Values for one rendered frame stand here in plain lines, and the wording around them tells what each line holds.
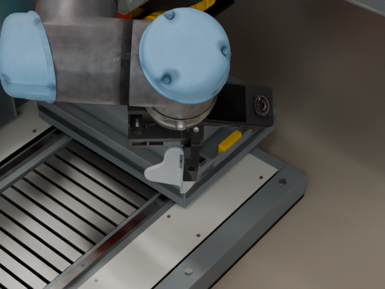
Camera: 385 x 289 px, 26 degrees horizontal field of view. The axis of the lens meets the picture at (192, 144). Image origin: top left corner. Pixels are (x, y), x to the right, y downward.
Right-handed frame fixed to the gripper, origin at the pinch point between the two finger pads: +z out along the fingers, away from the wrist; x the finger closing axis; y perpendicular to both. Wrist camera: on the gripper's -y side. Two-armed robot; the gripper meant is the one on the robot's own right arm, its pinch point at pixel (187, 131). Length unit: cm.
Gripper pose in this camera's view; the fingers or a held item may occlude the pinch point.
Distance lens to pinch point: 102.2
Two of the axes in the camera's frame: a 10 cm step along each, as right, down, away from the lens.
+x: 0.2, 9.8, -1.7
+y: -10.0, 0.1, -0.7
